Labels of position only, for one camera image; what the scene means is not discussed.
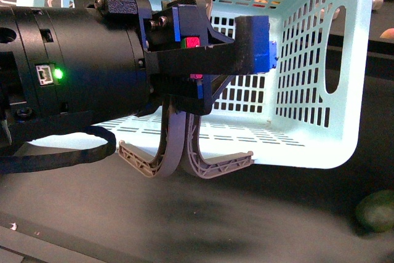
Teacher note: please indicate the green avocado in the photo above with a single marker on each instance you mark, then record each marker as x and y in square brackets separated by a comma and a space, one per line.
[375, 212]

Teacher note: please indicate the peach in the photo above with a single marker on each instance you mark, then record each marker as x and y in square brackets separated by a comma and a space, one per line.
[388, 34]

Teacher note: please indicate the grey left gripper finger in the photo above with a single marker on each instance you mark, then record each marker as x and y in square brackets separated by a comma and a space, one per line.
[170, 149]
[209, 164]

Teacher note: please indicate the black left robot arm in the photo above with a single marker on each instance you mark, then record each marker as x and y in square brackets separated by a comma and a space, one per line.
[79, 84]

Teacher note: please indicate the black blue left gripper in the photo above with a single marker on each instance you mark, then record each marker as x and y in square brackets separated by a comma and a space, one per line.
[187, 59]

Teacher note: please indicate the light blue plastic basket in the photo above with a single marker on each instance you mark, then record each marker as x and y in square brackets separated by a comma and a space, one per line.
[305, 112]

